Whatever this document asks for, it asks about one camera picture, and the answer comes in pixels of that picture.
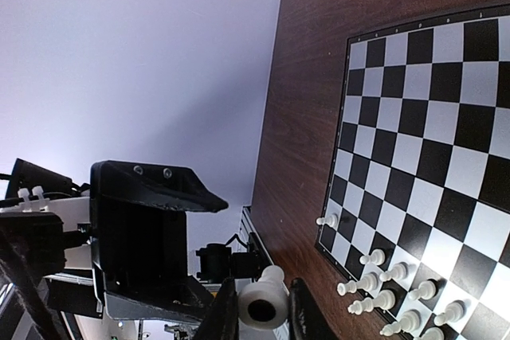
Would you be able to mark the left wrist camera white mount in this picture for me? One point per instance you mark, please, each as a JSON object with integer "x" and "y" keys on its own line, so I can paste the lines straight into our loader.
{"x": 37, "y": 200}

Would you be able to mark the aluminium front rail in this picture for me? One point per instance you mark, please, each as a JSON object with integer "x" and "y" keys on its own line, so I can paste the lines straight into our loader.
{"x": 254, "y": 244}

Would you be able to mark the white queen chess piece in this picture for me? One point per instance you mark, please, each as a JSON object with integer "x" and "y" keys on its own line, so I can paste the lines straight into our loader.
{"x": 385, "y": 300}

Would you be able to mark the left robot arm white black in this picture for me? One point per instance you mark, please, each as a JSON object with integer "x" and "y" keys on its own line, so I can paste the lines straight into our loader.
{"x": 138, "y": 243}

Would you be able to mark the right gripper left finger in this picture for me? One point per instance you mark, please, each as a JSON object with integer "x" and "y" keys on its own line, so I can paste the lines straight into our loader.
{"x": 221, "y": 321}

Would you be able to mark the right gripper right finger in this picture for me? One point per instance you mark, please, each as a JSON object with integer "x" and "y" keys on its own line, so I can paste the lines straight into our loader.
{"x": 305, "y": 319}

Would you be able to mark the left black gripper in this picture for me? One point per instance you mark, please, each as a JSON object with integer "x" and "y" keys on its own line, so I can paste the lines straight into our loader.
{"x": 139, "y": 261}

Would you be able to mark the black grey chess board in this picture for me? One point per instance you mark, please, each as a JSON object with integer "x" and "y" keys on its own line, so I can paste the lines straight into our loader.
{"x": 420, "y": 167}

